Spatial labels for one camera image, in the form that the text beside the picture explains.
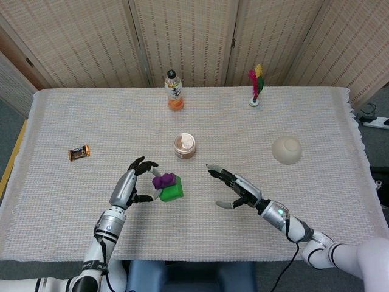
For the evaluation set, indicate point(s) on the green and purple toy block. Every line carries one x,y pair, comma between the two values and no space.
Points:
173,192

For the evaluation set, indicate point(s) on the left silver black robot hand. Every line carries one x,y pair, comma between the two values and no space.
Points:
123,188

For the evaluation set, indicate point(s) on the white upturned bowl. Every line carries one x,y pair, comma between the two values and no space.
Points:
287,150

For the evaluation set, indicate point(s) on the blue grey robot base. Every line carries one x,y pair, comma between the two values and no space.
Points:
182,280

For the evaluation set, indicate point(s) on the white woven tablecloth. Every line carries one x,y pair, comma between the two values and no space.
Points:
197,231

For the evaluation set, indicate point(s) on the colourful feather shuttlecock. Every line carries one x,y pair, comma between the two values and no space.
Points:
254,102

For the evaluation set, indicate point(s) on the black power adapter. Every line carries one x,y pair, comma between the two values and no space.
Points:
369,116

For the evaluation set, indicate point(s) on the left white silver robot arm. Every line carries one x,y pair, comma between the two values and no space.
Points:
106,228

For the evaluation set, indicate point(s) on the brown orange candy bar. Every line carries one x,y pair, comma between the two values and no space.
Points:
79,152

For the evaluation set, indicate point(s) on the orange drink bottle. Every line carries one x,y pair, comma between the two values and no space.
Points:
174,91

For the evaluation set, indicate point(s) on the white robot torso cover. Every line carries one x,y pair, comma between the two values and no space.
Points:
118,278

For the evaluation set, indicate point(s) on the beige woven folding screen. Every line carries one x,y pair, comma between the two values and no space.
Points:
91,45

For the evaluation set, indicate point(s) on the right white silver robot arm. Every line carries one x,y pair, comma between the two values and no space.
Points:
319,246

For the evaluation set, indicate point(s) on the white power strip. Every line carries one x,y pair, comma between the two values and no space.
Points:
377,123

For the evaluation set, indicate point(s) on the purple toy brick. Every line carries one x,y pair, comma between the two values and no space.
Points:
162,181

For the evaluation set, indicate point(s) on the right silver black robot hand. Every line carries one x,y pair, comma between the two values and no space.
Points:
246,188

